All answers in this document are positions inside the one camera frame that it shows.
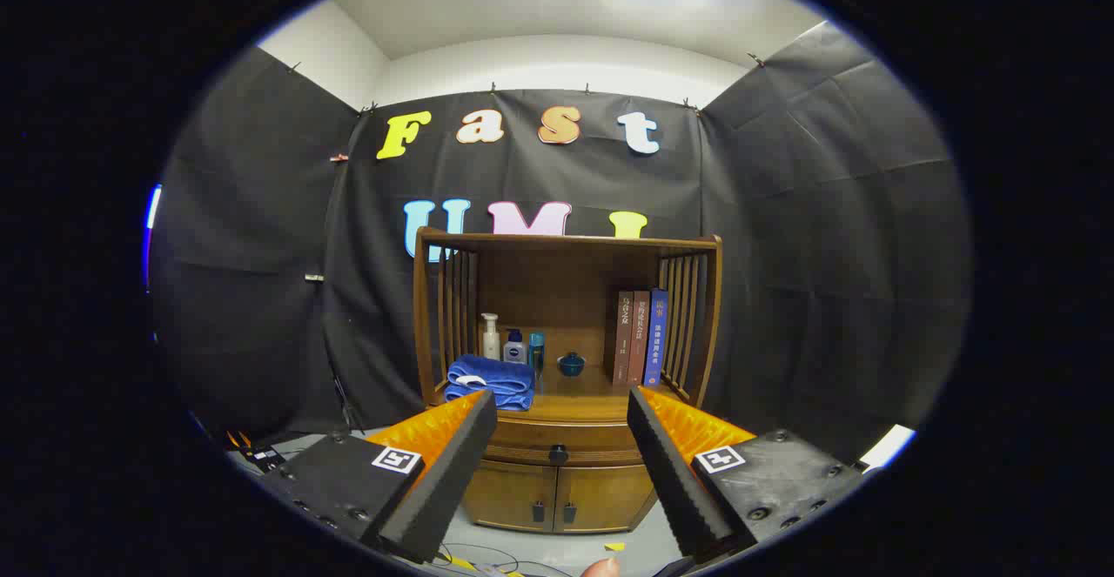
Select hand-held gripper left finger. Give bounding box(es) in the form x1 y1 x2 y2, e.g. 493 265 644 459
261 388 499 564

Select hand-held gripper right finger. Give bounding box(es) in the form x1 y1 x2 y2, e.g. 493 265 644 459
627 386 867 565

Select wooden drawer with black knob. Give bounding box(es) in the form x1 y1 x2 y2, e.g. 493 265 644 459
483 420 649 466

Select wooden cabinet door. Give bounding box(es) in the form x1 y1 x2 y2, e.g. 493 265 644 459
461 460 558 533
554 464 655 533

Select wooden countertop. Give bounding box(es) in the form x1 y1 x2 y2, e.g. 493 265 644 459
426 364 697 426

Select wooden cabinet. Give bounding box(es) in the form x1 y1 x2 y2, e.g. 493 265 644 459
413 226 723 534

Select folded blue towel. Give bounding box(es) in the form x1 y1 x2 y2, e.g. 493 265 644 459
444 354 536 411

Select blue book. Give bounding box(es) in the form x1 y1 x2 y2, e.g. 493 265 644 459
644 289 669 387

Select reddish brown book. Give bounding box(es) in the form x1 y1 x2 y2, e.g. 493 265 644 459
628 291 651 386

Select dark brown book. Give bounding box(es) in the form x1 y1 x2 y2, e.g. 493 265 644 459
613 291 636 386

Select black device on floor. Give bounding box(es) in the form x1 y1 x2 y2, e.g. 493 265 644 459
228 433 288 473

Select white panel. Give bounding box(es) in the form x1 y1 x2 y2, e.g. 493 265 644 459
860 425 916 472

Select black backdrop cloth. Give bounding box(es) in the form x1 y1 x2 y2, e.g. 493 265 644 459
148 20 971 465

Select glowing screen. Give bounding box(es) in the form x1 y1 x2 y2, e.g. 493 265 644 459
144 184 164 286

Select thin black cables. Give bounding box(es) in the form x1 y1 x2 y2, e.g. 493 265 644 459
435 542 575 577

